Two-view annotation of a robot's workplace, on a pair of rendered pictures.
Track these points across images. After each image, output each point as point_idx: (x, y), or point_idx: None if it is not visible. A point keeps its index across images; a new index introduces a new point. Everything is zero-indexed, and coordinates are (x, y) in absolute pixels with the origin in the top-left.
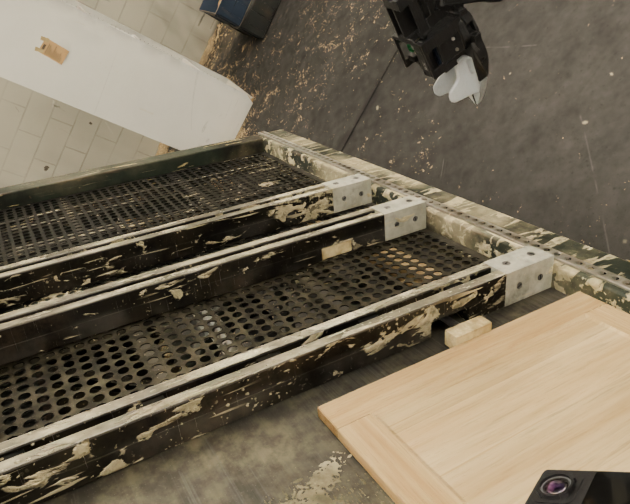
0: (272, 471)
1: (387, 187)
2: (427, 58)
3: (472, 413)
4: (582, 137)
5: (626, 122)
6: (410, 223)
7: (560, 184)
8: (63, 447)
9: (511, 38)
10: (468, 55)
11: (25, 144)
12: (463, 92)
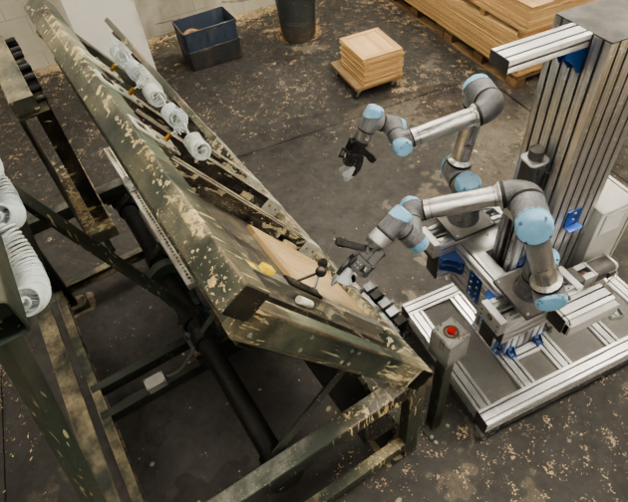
0: (235, 226)
1: (266, 192)
2: (348, 159)
3: (289, 257)
4: (329, 244)
5: (349, 250)
6: (272, 209)
7: None
8: (192, 171)
9: (328, 184)
10: (355, 167)
11: None
12: (346, 174)
